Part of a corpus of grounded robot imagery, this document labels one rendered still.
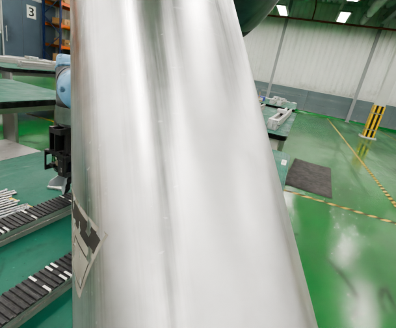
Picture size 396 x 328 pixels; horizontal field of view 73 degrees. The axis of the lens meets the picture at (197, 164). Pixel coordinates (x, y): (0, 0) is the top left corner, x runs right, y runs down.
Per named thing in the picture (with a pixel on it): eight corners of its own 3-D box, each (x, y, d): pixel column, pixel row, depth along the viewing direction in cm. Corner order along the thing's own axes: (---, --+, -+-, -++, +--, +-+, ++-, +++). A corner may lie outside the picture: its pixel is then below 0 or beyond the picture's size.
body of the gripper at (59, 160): (43, 171, 65) (42, 122, 61) (73, 163, 73) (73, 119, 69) (66, 181, 62) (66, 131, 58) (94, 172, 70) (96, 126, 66)
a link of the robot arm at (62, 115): (75, 102, 68) (99, 109, 65) (74, 120, 69) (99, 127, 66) (47, 103, 61) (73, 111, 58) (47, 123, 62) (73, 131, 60)
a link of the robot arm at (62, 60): (54, 53, 54) (54, 52, 61) (54, 108, 57) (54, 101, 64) (97, 60, 57) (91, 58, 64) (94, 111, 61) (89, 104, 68)
